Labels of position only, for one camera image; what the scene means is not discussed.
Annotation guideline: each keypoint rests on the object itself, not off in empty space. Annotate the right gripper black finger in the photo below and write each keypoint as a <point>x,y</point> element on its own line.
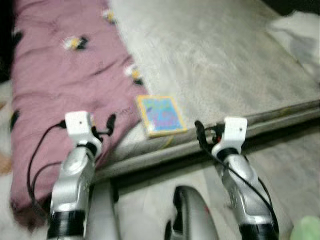
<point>199,132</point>

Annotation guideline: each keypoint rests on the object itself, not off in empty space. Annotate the grey robot leg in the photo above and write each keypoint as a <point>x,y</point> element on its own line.
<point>102,215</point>
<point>192,215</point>

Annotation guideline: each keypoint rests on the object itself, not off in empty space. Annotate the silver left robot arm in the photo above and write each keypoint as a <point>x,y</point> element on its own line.
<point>72,185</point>

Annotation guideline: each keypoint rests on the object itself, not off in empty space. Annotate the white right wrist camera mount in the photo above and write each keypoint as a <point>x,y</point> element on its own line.
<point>234,131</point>

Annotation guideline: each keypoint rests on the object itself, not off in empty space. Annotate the yellow and blue children's book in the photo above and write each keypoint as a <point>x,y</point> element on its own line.
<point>161,116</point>

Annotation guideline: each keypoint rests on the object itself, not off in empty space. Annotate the white pillow with lettering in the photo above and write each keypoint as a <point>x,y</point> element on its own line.
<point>297,40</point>

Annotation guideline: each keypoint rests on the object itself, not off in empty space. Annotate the grey right robot leg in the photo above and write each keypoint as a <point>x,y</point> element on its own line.
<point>192,215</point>

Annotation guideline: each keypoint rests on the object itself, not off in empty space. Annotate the white quilted mattress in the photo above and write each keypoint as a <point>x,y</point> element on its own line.
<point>215,65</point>

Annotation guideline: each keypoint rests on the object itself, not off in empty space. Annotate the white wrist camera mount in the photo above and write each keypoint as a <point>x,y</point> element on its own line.
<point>234,131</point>
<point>78,126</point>

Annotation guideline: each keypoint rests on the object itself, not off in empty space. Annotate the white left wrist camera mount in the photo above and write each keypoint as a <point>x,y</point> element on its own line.
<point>78,126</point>

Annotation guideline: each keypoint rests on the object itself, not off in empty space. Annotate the grey left robot leg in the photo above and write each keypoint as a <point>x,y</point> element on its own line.
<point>102,215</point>

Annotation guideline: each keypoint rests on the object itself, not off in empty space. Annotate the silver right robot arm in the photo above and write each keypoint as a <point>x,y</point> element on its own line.
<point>245,190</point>

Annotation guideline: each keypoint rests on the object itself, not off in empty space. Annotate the pink cartoon print blanket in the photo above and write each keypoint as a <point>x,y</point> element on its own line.
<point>60,85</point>

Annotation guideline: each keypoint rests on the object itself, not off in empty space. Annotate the pale green cloth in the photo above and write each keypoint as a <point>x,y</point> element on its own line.
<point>306,230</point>

